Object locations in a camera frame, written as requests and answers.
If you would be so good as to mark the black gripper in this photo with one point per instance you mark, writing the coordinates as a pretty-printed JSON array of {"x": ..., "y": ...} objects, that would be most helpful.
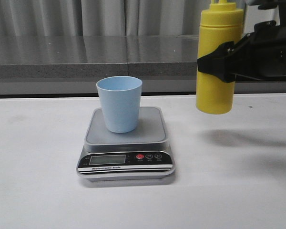
[{"x": 261, "y": 55}]

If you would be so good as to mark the yellow squeeze bottle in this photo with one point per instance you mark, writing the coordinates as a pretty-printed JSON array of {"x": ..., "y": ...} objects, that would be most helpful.
[{"x": 221, "y": 22}]

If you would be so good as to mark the light blue plastic cup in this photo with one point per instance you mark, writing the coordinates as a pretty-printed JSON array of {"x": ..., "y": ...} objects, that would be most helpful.
[{"x": 120, "y": 98}]

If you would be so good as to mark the digital kitchen scale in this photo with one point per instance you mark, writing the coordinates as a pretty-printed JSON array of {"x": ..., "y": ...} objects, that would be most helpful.
[{"x": 143, "y": 153}]

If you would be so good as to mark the grey stone counter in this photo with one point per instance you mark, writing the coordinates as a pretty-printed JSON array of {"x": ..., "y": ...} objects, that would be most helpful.
[{"x": 58, "y": 65}]

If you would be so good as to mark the grey curtain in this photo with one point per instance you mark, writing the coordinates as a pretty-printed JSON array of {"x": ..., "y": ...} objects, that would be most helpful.
[{"x": 100, "y": 17}]

